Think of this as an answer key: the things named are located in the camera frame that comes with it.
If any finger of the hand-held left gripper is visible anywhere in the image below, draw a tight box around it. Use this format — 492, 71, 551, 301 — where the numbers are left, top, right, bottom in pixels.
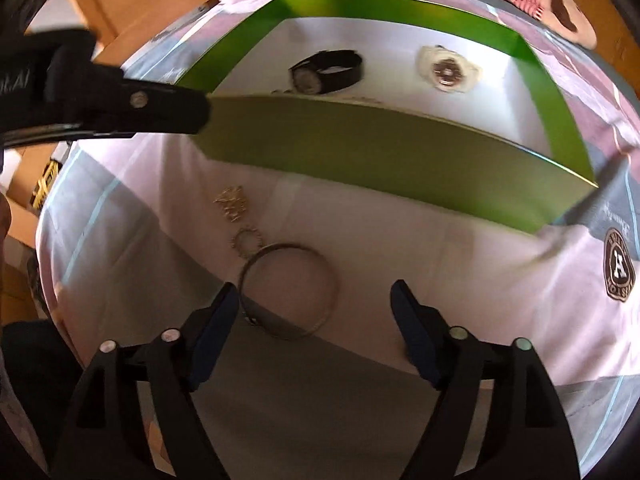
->
46, 44, 211, 137

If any wooden headboard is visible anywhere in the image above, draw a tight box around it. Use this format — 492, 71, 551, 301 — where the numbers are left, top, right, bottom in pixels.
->
25, 0, 221, 68

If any white watch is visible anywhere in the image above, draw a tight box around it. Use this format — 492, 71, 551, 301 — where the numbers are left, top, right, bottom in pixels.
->
415, 44, 483, 93

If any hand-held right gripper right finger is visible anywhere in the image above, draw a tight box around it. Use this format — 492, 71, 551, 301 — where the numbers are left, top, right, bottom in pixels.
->
390, 280, 583, 480

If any gold chain necklace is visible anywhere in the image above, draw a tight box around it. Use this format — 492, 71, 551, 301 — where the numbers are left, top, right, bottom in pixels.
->
212, 185, 251, 223

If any green cardboard box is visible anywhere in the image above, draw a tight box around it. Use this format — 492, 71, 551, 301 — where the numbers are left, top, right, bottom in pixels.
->
175, 0, 598, 236

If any black watch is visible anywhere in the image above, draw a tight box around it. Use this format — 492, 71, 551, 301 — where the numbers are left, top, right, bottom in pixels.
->
289, 49, 363, 96

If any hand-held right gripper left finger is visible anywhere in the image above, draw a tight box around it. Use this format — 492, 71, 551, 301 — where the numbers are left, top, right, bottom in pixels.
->
62, 281, 241, 480

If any small ring bracelet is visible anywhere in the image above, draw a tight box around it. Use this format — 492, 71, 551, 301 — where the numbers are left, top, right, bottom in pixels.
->
232, 227, 263, 260

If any silver bangle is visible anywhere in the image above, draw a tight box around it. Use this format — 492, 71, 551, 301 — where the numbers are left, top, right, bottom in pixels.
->
239, 243, 341, 342

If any yellow crate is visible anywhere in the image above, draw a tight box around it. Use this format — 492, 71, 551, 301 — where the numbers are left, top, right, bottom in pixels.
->
32, 160, 63, 208

